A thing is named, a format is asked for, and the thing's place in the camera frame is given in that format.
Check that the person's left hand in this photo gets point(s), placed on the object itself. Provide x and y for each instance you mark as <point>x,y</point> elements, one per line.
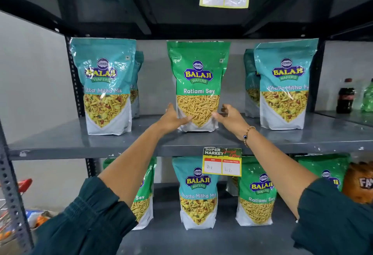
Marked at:
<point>170,122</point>

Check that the person's left thumb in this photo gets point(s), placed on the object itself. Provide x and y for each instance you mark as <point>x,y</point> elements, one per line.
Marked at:
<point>185,119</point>

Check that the green plastic bottle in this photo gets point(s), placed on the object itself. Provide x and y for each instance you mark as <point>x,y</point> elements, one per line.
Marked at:
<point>367,97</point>

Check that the dark green left sleeve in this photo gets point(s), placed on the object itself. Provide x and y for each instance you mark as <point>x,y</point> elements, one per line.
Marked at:
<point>87,222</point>

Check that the person's right hand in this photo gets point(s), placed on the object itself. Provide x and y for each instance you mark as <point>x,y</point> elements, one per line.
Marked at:
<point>234,120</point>

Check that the dark green sleeve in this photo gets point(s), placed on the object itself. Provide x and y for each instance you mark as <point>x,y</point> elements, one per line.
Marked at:
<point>335,222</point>
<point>87,222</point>

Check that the dark green right sleeve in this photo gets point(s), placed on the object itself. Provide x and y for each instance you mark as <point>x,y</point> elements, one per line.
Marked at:
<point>335,222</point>

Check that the person's right forearm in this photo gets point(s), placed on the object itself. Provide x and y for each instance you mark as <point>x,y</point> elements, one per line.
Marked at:
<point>276,167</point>

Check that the person's left forearm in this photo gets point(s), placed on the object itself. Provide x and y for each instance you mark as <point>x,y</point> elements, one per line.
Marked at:
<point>134,161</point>

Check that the colourful packet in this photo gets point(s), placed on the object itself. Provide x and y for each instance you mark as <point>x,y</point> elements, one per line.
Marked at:
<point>36,218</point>

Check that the teal mix snack pouch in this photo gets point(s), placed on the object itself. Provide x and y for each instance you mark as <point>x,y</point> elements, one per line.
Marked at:
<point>196,202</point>
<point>285,88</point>
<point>251,88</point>
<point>103,88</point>
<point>137,88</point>

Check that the person's right thumb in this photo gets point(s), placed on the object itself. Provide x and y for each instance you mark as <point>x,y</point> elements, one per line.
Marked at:
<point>218,115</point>

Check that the green sev snack pouch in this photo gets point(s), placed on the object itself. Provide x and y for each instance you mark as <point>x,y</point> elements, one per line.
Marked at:
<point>326,167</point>
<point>258,202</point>
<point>198,74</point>
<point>145,199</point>

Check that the orange snack packet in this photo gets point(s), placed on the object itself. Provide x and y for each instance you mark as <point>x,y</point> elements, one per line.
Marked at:
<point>358,182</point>

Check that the grey metal shelf rack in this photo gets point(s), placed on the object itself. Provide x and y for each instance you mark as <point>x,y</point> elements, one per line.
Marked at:
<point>87,144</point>

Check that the dark cola bottle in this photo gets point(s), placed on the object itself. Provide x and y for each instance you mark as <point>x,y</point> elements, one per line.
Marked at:
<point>345,97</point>

